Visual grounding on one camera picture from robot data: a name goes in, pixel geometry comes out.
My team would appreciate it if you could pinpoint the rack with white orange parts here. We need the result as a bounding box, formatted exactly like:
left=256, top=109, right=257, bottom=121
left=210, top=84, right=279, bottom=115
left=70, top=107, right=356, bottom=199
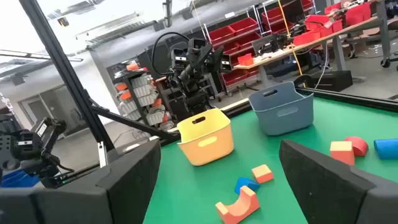
left=107, top=60, right=175, bottom=131

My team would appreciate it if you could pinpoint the black aluminium table frame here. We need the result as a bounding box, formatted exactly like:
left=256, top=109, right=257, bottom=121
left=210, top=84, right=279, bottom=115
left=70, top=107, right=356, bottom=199
left=18, top=0, right=398, bottom=169

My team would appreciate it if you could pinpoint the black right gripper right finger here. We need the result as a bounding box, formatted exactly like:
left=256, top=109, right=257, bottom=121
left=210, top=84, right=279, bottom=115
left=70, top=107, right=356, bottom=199
left=279, top=139, right=398, bottom=224

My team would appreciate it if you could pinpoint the red foam half cylinder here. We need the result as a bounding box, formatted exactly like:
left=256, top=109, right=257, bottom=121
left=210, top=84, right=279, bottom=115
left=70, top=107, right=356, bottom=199
left=343, top=136, right=369, bottom=157

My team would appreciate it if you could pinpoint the wooden workbench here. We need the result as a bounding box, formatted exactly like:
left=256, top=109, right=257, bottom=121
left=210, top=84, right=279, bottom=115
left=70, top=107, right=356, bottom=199
left=233, top=15, right=392, bottom=72

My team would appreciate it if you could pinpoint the shelving rack with red bins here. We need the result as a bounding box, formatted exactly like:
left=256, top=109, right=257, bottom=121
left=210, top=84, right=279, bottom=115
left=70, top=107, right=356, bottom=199
left=203, top=0, right=315, bottom=94

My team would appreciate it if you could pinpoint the red foam arch block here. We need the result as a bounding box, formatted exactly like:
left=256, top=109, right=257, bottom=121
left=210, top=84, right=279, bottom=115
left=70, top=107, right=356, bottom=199
left=215, top=185, right=261, bottom=224

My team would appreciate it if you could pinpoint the blue-grey plastic bin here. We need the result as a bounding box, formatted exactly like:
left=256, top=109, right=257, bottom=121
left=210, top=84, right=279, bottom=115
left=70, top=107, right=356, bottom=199
left=248, top=81, right=315, bottom=136

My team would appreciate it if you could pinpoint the yellow plastic bin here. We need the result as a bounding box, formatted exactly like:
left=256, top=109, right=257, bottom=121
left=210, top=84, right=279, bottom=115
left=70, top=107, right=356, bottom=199
left=176, top=108, right=234, bottom=167

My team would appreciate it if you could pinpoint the blue foam cylinder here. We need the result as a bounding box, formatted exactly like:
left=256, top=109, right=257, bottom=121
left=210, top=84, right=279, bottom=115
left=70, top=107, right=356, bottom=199
left=373, top=138, right=398, bottom=161

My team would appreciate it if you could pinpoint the yellow hanging cable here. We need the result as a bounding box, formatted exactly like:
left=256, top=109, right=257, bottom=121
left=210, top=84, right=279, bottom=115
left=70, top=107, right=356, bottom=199
left=277, top=0, right=304, bottom=77

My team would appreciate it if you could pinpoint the red storage bin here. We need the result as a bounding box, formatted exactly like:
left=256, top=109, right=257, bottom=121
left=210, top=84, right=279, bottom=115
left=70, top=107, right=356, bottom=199
left=238, top=53, right=254, bottom=66
left=304, top=14, right=332, bottom=30
left=345, top=2, right=373, bottom=26
left=292, top=30, right=321, bottom=47

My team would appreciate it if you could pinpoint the red foam cube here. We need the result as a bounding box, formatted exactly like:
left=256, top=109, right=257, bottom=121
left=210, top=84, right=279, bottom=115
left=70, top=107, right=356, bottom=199
left=329, top=141, right=356, bottom=166
left=251, top=164, right=274, bottom=184

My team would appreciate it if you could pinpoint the blue foam wedge block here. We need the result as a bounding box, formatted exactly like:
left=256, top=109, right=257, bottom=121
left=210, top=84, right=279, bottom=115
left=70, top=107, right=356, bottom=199
left=234, top=177, right=261, bottom=195

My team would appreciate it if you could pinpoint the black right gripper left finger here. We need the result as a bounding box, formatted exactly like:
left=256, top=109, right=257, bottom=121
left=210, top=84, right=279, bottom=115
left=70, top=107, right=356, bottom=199
left=0, top=139, right=162, bottom=224

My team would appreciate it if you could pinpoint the blue plastic crate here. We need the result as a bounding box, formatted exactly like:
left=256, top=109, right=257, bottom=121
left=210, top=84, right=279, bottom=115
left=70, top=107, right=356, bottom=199
left=0, top=169, right=40, bottom=188

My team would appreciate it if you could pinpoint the black coiled floor cable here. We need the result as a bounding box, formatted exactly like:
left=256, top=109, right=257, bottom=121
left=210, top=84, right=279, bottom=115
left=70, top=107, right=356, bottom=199
left=294, top=74, right=313, bottom=90

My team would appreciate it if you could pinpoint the green table mat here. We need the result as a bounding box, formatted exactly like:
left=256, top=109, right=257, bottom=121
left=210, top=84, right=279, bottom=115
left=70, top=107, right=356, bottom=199
left=142, top=96, right=398, bottom=224

